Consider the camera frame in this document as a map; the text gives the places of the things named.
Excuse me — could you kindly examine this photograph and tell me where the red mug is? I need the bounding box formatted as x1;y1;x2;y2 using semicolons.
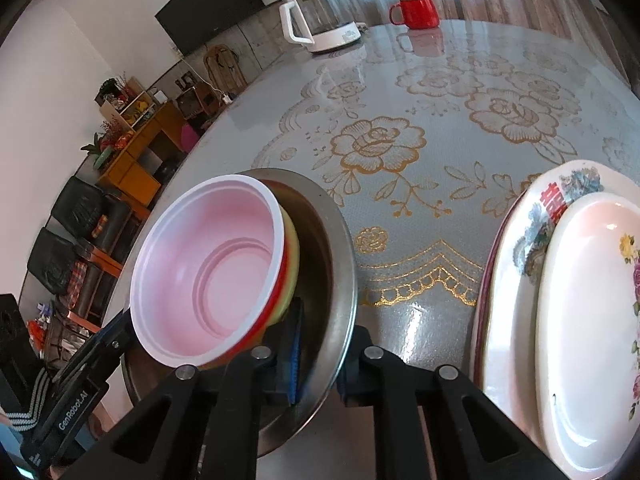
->
389;0;441;30

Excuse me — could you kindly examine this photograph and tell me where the pink bag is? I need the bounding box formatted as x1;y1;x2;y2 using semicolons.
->
182;124;207;154

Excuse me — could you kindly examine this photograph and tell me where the white plate rose print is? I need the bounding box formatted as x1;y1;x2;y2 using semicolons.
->
535;195;640;478

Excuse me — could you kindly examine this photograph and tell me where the yellow plastic bowl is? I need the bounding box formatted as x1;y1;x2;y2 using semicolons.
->
260;179;302;333

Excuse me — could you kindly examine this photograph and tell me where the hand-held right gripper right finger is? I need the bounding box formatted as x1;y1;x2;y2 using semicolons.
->
336;324;568;480

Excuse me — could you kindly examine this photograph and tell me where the white plate pink rim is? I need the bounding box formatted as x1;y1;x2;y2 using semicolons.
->
469;180;538;391

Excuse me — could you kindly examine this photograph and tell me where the grey gold floral tablecloth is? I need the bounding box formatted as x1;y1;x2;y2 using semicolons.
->
150;19;640;393

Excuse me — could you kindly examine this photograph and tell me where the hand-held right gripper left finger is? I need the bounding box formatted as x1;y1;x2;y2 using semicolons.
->
62;297;307;480

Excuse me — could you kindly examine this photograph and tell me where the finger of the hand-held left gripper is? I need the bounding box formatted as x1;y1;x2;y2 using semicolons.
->
75;310;130;358
52;327;137;387

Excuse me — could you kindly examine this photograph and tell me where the wooden chair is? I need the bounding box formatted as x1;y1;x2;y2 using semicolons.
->
202;45;249;107

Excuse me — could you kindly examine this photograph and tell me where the black leather armchair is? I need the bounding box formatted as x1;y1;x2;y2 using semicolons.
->
25;227;123;322
52;176;152;262

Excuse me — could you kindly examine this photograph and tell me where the wooden shelf cabinet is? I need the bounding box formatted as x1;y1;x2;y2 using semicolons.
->
95;100;190;207

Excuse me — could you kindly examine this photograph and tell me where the red plastic bowl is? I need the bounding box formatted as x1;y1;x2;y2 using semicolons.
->
129;174;292;372

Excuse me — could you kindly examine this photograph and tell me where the black flat television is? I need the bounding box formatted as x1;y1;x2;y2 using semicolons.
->
155;0;268;56

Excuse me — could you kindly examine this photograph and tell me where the stainless steel bowl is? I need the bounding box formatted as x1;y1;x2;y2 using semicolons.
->
120;167;359;459

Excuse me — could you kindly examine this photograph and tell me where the white glass electric kettle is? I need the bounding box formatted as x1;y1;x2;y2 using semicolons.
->
278;0;369;55

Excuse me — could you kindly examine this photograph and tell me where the wooden desktop shelf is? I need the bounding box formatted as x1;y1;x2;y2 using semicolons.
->
97;76;160;131

